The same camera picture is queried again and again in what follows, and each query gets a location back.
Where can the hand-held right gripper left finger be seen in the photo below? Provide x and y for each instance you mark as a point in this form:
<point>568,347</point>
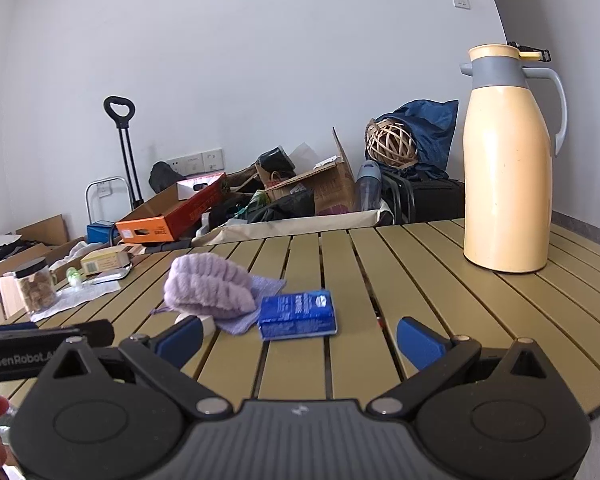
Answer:
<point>180,341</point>

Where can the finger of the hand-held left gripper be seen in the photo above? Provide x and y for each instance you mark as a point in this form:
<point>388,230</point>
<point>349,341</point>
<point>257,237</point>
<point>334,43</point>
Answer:
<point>10,327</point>
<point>97,332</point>

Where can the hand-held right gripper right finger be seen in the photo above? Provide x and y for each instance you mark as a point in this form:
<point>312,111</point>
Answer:
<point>420,341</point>

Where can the small white block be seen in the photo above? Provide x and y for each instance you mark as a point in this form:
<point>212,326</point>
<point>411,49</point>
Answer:
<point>205,324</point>

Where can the lilac fluffy cloth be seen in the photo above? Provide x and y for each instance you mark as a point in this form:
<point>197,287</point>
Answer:
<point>207,285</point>

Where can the blue tissue pack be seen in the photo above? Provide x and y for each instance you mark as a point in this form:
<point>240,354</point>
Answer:
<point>297,315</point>

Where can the white paper sheet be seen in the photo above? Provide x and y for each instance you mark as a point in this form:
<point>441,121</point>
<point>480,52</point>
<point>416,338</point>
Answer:
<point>80,297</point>

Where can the clear snack jar black lid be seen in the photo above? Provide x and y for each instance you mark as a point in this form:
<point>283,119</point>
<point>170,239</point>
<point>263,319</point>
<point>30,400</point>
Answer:
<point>36,287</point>

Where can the green and white wrapper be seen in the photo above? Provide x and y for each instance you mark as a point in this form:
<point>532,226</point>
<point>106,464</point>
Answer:
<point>75,275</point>

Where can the yellow carton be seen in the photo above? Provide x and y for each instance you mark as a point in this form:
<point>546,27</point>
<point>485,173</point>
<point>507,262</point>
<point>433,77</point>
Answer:
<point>105,261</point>

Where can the tan folding table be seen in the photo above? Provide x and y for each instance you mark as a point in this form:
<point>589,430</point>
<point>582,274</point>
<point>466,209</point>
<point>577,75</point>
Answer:
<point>405,270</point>

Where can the small blue box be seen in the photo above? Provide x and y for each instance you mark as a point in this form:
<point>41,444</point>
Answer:
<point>101,232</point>

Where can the large open cardboard box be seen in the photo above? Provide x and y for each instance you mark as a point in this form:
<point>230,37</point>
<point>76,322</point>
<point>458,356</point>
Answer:
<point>45,227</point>

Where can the orange cardboard box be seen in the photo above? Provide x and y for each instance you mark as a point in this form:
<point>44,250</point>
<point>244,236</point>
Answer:
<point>150,227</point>

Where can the black suitcase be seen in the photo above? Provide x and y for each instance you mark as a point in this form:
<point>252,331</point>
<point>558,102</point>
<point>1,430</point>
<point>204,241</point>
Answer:
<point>435,200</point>

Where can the grey water bottle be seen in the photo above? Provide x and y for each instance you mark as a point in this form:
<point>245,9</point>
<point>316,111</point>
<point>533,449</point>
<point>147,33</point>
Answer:
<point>367,187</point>

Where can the black backpack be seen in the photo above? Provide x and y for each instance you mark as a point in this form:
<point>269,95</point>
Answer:
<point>165,177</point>

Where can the black cloth heap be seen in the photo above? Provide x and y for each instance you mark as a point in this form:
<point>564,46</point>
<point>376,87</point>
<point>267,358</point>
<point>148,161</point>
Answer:
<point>285,207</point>

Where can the brown open cardboard box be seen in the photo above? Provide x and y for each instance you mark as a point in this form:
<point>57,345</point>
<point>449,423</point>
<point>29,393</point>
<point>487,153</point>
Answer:
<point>330,190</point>

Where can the yellow thermos jug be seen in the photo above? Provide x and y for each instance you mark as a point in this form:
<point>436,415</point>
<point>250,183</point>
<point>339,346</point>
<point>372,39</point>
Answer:
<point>507,175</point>

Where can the rattan ball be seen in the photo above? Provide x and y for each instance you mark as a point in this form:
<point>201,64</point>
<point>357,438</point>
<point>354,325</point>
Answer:
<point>391,142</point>

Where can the dark blue bag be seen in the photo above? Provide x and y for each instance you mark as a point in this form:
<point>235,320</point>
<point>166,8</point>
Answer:
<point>432,130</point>

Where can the white metal frame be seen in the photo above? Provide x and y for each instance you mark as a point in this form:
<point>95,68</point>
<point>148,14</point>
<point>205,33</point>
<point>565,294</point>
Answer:
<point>107,180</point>

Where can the wall socket panel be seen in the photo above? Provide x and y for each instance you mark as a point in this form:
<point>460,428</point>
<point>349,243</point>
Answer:
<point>195,161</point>

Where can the black camera tripod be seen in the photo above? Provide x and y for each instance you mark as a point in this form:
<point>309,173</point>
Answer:
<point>537,52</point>

